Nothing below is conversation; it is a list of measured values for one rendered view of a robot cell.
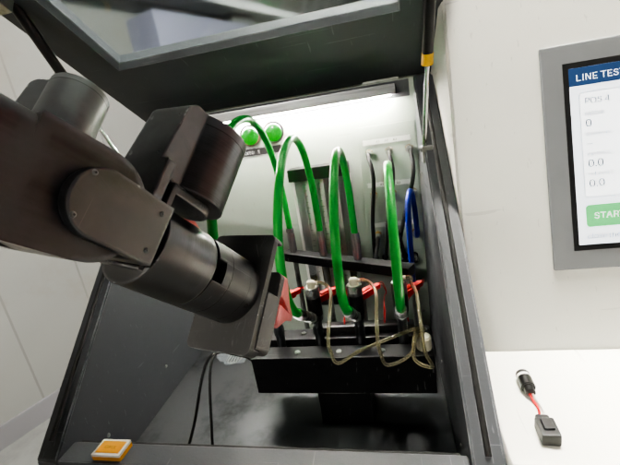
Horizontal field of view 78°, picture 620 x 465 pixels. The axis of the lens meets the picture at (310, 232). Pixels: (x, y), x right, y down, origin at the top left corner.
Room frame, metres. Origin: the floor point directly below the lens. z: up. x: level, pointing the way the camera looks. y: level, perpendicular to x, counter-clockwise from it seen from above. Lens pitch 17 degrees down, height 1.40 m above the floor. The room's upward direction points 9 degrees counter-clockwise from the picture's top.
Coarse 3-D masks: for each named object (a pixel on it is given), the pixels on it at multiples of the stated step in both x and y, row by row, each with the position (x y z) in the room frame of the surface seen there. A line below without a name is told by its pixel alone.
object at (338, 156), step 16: (336, 160) 0.60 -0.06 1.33; (336, 176) 0.56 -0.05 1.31; (336, 192) 0.54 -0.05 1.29; (336, 208) 0.52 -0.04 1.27; (352, 208) 0.74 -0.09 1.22; (336, 224) 0.51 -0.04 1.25; (352, 224) 0.74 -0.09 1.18; (336, 240) 0.50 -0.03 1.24; (352, 240) 0.74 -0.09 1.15; (336, 256) 0.49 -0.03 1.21; (336, 272) 0.48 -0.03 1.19; (336, 288) 0.49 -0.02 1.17; (352, 320) 0.59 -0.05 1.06
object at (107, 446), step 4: (104, 444) 0.50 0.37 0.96; (108, 444) 0.49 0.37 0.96; (112, 444) 0.49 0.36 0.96; (116, 444) 0.49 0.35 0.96; (120, 444) 0.49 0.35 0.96; (124, 444) 0.49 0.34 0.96; (100, 448) 0.49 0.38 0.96; (104, 448) 0.49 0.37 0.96; (108, 448) 0.48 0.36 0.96; (112, 448) 0.48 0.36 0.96; (116, 448) 0.48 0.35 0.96; (120, 448) 0.48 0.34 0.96; (128, 448) 0.49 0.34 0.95; (96, 452) 0.48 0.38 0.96; (100, 452) 0.48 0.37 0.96; (104, 452) 0.48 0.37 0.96; (108, 452) 0.48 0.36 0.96; (112, 452) 0.48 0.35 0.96; (116, 452) 0.47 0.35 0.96; (124, 452) 0.48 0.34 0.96; (124, 456) 0.48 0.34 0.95; (112, 460) 0.47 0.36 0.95; (116, 460) 0.47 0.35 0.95; (120, 460) 0.47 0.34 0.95
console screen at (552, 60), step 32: (544, 64) 0.62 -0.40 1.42; (576, 64) 0.61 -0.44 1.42; (608, 64) 0.60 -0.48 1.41; (544, 96) 0.61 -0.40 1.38; (576, 96) 0.60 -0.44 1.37; (608, 96) 0.59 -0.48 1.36; (544, 128) 0.60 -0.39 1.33; (576, 128) 0.59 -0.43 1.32; (608, 128) 0.58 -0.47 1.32; (576, 160) 0.58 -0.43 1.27; (608, 160) 0.57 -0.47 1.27; (576, 192) 0.57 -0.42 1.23; (608, 192) 0.56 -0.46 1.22; (576, 224) 0.56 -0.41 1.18; (608, 224) 0.54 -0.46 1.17; (576, 256) 0.55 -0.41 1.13; (608, 256) 0.53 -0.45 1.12
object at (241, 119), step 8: (232, 120) 0.66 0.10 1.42; (240, 120) 0.67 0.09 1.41; (248, 120) 0.71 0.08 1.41; (232, 128) 0.63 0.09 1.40; (256, 128) 0.77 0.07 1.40; (264, 136) 0.79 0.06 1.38; (264, 144) 0.81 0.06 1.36; (272, 152) 0.82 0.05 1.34; (272, 160) 0.83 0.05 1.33; (288, 208) 0.86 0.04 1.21; (288, 216) 0.86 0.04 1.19; (208, 224) 0.51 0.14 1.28; (216, 224) 0.51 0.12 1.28; (288, 224) 0.86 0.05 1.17; (208, 232) 0.50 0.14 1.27; (216, 232) 0.50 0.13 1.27; (288, 232) 0.86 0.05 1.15
